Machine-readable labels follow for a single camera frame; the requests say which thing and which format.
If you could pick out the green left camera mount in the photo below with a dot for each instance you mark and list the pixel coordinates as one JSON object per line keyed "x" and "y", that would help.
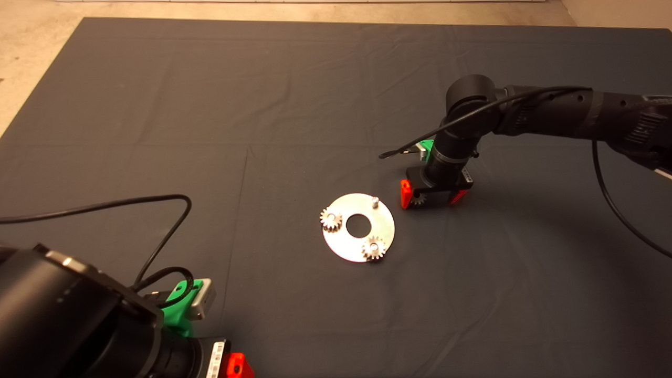
{"x": 176, "y": 312}

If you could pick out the dark grey table cloth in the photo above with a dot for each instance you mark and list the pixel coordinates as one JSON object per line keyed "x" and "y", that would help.
{"x": 262, "y": 105}

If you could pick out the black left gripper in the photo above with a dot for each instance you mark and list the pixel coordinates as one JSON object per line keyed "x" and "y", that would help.
{"x": 215, "y": 359}

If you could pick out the small steel planetary gear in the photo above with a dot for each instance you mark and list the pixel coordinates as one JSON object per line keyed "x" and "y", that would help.
{"x": 374, "y": 248}
{"x": 419, "y": 199}
{"x": 332, "y": 219}

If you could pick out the round metal carrier plate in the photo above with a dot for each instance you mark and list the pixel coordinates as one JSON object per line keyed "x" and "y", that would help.
{"x": 346, "y": 247}

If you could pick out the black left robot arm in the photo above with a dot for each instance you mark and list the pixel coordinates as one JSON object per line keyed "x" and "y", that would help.
{"x": 63, "y": 315}

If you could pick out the green right camera mount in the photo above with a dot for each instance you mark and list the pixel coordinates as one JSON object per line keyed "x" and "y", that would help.
{"x": 428, "y": 147}

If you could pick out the silver right camera box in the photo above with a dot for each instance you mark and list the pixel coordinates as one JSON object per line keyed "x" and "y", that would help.
{"x": 421, "y": 152}

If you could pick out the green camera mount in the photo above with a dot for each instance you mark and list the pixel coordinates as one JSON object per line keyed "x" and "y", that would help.
{"x": 428, "y": 147}
{"x": 176, "y": 312}

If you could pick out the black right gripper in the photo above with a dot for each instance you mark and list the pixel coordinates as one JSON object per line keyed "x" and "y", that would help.
{"x": 441, "y": 191}

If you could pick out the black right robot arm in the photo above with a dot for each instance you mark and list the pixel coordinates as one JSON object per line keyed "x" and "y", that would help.
{"x": 551, "y": 113}

